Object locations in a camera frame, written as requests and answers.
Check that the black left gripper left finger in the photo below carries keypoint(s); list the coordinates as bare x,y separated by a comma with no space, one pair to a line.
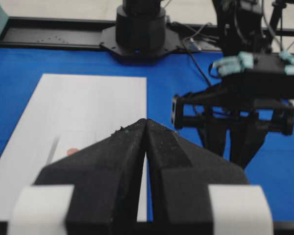
94,191

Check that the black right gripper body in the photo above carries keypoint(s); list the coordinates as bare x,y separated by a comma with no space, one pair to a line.
254,81

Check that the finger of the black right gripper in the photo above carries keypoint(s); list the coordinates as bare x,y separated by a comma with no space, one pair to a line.
246,140
213,136

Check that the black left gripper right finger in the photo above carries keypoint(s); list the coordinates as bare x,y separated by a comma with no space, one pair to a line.
196,192

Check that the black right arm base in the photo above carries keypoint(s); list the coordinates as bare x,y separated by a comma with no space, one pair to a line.
140,31

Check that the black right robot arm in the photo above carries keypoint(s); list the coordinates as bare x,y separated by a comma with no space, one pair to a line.
240,28

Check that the blue table cloth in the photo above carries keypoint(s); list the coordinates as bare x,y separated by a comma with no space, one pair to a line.
272,167

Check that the white base board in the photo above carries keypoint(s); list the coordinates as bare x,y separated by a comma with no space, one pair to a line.
59,103

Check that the black aluminium frame rail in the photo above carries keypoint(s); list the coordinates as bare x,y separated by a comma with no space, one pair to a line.
85,33

